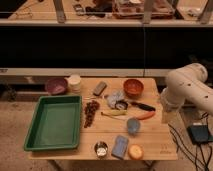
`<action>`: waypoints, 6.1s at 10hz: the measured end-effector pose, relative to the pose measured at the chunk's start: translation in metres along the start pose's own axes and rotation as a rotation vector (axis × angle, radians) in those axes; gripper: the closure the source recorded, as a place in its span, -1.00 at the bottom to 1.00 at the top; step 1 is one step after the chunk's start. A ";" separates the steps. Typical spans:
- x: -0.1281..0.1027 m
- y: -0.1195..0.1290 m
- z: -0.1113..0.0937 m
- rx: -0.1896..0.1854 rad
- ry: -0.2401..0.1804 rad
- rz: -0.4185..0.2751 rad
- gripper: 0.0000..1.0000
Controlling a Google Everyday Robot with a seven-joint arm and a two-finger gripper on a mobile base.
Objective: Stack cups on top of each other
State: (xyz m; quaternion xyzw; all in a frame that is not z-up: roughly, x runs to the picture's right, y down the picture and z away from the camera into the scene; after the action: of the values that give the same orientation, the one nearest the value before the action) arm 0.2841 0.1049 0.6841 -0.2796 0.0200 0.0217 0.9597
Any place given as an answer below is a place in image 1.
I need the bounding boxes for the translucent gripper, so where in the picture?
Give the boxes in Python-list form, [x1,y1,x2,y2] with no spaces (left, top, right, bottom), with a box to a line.
[162,105,179,124]

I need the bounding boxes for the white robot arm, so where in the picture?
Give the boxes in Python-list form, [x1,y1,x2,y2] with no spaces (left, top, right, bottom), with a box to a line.
[159,63,213,123]

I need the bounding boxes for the white stacked cups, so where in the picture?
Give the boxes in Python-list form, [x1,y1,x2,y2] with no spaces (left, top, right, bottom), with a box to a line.
[68,74,81,92]

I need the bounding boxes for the orange carrot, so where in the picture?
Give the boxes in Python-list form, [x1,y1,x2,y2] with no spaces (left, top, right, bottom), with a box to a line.
[136,111,155,120]

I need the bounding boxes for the black foot pedal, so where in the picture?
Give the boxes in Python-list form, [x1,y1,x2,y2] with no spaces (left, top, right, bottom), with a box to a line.
[187,125,213,144]

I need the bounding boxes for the orange bowl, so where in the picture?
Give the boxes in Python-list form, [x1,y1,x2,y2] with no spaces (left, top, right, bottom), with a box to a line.
[123,79,144,98]

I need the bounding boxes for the wooden table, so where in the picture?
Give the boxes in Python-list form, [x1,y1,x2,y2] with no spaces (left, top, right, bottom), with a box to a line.
[29,78,177,160]

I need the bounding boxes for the orange fruit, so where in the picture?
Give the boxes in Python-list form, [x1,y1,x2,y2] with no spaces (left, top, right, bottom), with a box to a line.
[128,144,143,160]

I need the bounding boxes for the round black tape measure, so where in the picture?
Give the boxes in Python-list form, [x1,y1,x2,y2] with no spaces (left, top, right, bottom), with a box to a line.
[115,101,128,110]

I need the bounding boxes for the yellow banana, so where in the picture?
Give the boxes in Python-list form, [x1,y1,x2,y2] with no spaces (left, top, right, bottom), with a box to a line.
[101,110,127,116]

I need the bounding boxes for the crumpled plastic bag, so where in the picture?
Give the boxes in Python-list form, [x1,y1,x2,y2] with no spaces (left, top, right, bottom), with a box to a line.
[106,90,124,108]

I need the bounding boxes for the blue sponge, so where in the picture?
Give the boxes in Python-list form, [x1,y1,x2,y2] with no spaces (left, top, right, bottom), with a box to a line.
[111,135,129,159]

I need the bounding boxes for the grey sponge block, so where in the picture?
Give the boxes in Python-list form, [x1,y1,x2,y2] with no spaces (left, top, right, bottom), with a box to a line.
[93,81,107,96]

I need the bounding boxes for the small metal cup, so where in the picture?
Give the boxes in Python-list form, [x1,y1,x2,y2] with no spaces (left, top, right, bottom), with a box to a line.
[94,141,108,158]

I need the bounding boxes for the bunch of red grapes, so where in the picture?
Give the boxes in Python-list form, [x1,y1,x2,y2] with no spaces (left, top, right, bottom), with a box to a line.
[84,100,100,128]

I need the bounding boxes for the green plastic tray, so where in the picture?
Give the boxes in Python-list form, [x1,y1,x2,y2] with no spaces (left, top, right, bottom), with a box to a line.
[24,95,82,151]

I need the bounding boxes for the purple bowl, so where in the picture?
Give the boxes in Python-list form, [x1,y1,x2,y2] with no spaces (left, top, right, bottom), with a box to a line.
[45,78,68,95]

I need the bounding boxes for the black floor cables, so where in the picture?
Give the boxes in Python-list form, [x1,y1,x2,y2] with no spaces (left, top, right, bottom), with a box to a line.
[168,113,213,171]

